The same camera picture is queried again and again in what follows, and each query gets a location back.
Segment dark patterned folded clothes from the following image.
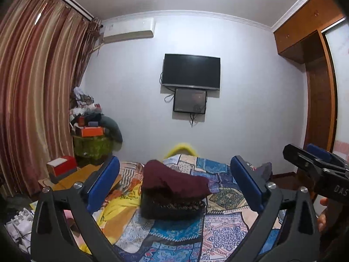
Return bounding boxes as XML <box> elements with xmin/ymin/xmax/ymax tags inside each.
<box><xmin>140</xmin><ymin>190</ymin><xmax>206</xmax><ymax>220</ymax></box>

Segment yellow blurred object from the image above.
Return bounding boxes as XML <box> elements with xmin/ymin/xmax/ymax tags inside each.
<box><xmin>166</xmin><ymin>142</ymin><xmax>197</xmax><ymax>159</ymax></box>

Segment small black wall monitor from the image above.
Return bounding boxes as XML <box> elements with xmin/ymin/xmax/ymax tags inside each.
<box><xmin>173</xmin><ymin>88</ymin><xmax>208</xmax><ymax>114</ymax></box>

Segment maroon garment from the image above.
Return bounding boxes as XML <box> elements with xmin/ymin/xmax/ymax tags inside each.
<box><xmin>142</xmin><ymin>160</ymin><xmax>212</xmax><ymax>200</ymax></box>

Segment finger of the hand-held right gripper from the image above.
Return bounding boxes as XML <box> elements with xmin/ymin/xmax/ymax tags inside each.
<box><xmin>283</xmin><ymin>144</ymin><xmax>332</xmax><ymax>175</ymax></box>
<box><xmin>307</xmin><ymin>143</ymin><xmax>349</xmax><ymax>167</ymax></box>

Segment person's right hand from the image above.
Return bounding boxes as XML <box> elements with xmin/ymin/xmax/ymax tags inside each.
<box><xmin>317</xmin><ymin>197</ymin><xmax>329</xmax><ymax>233</ymax></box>

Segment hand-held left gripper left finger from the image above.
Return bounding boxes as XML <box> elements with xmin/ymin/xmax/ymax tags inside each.
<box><xmin>31</xmin><ymin>155</ymin><xmax>128</xmax><ymax>262</ymax></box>

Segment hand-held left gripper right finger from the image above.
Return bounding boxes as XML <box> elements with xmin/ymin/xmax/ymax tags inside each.
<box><xmin>229</xmin><ymin>155</ymin><xmax>319</xmax><ymax>262</ymax></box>

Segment orange box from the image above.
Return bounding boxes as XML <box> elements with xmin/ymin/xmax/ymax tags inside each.
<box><xmin>80</xmin><ymin>126</ymin><xmax>104</xmax><ymax>137</ymax></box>

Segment red and white box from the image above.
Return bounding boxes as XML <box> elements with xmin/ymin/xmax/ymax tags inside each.
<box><xmin>46</xmin><ymin>155</ymin><xmax>77</xmax><ymax>177</ymax></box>

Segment white power strip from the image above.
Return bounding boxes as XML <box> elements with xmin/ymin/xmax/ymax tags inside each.
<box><xmin>5</xmin><ymin>205</ymin><xmax>36</xmax><ymax>241</ymax></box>

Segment wooden wardrobe with white doors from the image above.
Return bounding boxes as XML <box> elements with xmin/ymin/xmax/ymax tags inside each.
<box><xmin>273</xmin><ymin>0</ymin><xmax>349</xmax><ymax>175</ymax></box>

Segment green covered side table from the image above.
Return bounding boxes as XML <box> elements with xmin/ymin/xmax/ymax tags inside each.
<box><xmin>73</xmin><ymin>135</ymin><xmax>113</xmax><ymax>167</ymax></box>

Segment blue patchwork bedspread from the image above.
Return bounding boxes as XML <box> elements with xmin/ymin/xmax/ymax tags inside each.
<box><xmin>109</xmin><ymin>153</ymin><xmax>289</xmax><ymax>262</ymax></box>

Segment grey purple backpack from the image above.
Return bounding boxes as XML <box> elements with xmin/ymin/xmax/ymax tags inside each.
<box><xmin>258</xmin><ymin>162</ymin><xmax>273</xmax><ymax>182</ymax></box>

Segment dark green jacket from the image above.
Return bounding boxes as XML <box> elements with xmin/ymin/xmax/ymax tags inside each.
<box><xmin>98</xmin><ymin>115</ymin><xmax>124</xmax><ymax>144</ymax></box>

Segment brown striped curtain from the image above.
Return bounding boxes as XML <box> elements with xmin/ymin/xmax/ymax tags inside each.
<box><xmin>0</xmin><ymin>0</ymin><xmax>101</xmax><ymax>197</ymax></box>

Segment white air conditioner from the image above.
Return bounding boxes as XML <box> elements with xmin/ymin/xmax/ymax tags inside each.
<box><xmin>101</xmin><ymin>17</ymin><xmax>156</xmax><ymax>44</ymax></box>

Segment pile of clutter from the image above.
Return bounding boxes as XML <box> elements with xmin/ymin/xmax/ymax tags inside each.
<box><xmin>69</xmin><ymin>86</ymin><xmax>107</xmax><ymax>127</ymax></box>

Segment dark cloth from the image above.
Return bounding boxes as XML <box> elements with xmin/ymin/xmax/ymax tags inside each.
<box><xmin>4</xmin><ymin>194</ymin><xmax>34</xmax><ymax>213</ymax></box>

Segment cream yellow printed fleece blanket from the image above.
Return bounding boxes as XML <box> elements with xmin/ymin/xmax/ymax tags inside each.
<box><xmin>79</xmin><ymin>161</ymin><xmax>145</xmax><ymax>254</ymax></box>

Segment black wall television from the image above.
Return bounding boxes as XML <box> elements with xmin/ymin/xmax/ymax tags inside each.
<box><xmin>161</xmin><ymin>54</ymin><xmax>221</xmax><ymax>91</ymax></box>

